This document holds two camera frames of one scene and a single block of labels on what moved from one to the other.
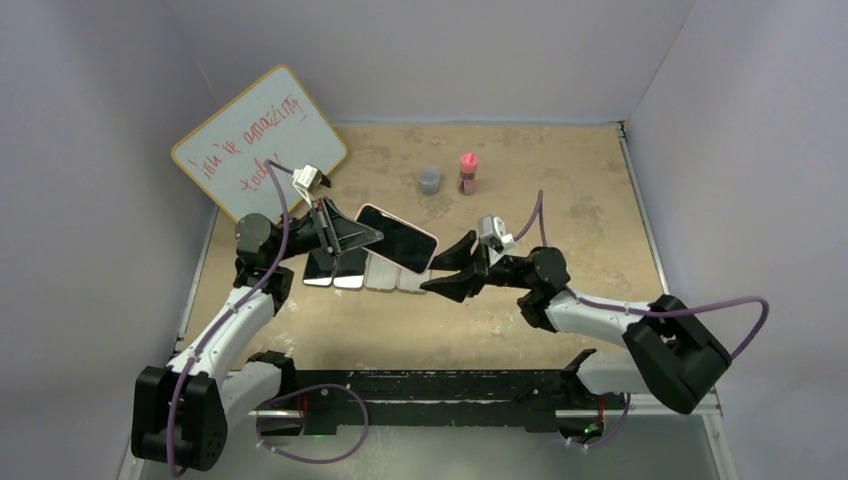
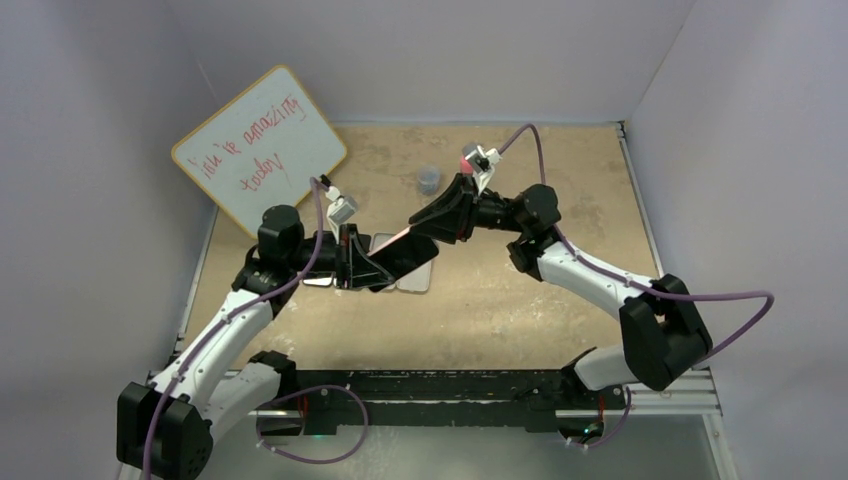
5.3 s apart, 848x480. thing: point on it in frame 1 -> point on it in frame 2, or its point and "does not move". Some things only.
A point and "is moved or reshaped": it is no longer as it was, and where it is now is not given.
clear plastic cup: x=429 y=176 does not move
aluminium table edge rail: x=651 y=225 does not move
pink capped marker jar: x=468 y=173 does not move
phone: x=402 y=243 is moved or reshaped
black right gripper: x=458 y=287 -> x=453 y=216
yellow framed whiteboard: x=271 y=117 does not move
